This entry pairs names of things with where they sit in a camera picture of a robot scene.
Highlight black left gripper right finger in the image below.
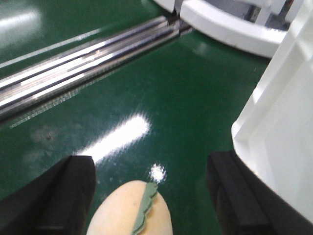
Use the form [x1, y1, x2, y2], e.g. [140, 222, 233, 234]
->
[206, 151, 313, 235]

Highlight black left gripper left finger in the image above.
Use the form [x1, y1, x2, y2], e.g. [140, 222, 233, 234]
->
[0, 156, 96, 235]

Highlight white plastic Totelife crate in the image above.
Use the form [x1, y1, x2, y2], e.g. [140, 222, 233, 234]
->
[231, 0, 313, 221]

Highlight yellow egg plush toy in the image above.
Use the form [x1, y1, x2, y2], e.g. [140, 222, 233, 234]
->
[87, 180, 173, 235]

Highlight steel guide rail bars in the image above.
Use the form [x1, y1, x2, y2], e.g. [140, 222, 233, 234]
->
[0, 16, 192, 122]

